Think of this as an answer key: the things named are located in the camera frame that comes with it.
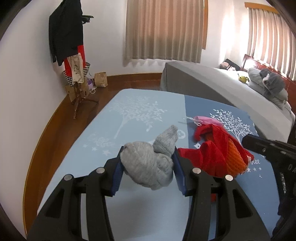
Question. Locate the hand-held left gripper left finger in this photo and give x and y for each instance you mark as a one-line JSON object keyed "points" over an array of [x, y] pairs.
{"points": [[116, 176]]}

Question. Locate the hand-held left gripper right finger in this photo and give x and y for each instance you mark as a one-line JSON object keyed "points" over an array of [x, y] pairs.
{"points": [[180, 176]]}

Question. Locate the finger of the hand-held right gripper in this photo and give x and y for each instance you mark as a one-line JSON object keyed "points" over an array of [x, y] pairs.
{"points": [[266, 147]]}

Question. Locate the grey knitted sock pair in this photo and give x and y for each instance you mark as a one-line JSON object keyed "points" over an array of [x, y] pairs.
{"points": [[145, 162]]}

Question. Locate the red knitted glove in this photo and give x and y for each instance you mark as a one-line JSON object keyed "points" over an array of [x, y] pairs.
{"points": [[208, 131], [208, 157]]}

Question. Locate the pink face mask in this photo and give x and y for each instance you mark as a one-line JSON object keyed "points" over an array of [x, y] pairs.
{"points": [[205, 120]]}

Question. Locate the grey folded quilt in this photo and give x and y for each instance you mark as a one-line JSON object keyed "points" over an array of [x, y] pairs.
{"points": [[279, 97]]}

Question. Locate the dark grey blanket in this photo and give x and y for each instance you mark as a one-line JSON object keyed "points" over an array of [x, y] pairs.
{"points": [[274, 81]]}

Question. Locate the blue tree-print tablecloth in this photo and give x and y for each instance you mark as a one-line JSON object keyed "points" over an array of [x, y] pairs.
{"points": [[138, 111]]}

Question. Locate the yellow plush toy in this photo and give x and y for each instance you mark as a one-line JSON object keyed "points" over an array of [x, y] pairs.
{"points": [[242, 78]]}

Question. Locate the bed with grey sheet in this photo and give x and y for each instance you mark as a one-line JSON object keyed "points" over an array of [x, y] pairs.
{"points": [[208, 88]]}

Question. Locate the wooden coat rack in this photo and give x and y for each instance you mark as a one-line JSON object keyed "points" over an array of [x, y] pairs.
{"points": [[77, 99]]}

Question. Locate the red wooden headboard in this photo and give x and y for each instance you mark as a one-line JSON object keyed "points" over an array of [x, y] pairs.
{"points": [[249, 61]]}

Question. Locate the black bag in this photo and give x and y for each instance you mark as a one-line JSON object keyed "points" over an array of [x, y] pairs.
{"points": [[233, 63]]}

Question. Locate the pink plush toy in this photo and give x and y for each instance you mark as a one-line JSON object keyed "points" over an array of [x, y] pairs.
{"points": [[223, 65]]}

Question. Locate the purple white small appliance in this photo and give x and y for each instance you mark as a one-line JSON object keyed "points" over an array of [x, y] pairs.
{"points": [[89, 84]]}

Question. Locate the brown cardboard piece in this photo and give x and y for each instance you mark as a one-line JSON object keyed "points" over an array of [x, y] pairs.
{"points": [[70, 92]]}

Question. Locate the brown paper bag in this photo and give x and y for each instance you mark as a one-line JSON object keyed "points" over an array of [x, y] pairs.
{"points": [[101, 80]]}

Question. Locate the beige pleated curtain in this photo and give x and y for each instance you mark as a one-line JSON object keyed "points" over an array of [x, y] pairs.
{"points": [[161, 30], [270, 39]]}

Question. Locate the striped bag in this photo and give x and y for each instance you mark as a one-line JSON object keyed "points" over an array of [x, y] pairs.
{"points": [[87, 68]]}

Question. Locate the cream printed tote bag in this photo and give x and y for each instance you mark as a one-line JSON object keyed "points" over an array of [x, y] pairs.
{"points": [[77, 68]]}

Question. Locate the red garment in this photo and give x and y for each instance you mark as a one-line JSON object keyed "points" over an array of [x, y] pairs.
{"points": [[81, 51]]}

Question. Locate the wooden curtain valance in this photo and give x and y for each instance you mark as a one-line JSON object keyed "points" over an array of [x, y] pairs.
{"points": [[259, 5]]}

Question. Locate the black jacket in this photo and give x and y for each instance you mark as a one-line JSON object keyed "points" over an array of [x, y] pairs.
{"points": [[66, 30]]}

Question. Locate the black clothes hanger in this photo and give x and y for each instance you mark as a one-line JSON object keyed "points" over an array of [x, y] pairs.
{"points": [[86, 18]]}

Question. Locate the wooden window frame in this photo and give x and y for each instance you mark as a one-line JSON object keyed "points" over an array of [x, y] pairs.
{"points": [[205, 23]]}

